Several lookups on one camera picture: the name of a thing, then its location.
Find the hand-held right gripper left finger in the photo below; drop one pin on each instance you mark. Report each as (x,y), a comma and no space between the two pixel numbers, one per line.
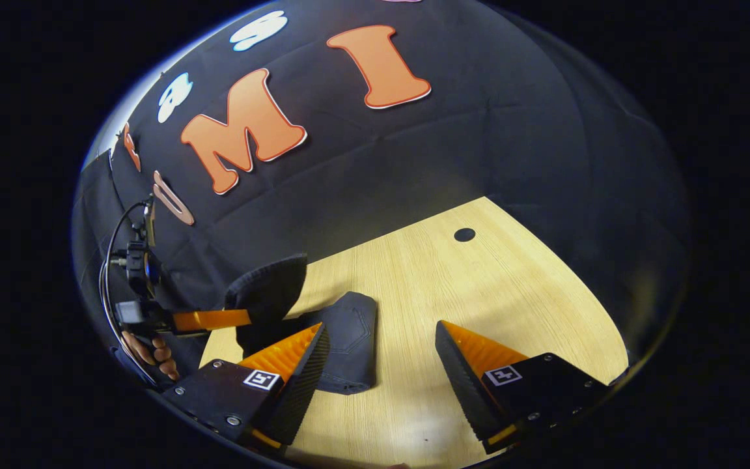
(300,391)

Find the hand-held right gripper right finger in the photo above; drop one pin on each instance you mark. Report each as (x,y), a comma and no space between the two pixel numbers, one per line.
(463,391)

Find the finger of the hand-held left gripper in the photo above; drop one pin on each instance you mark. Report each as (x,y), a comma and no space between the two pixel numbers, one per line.
(212,319)

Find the dark blue jeans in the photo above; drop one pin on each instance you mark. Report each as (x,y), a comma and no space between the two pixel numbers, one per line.
(349,339)

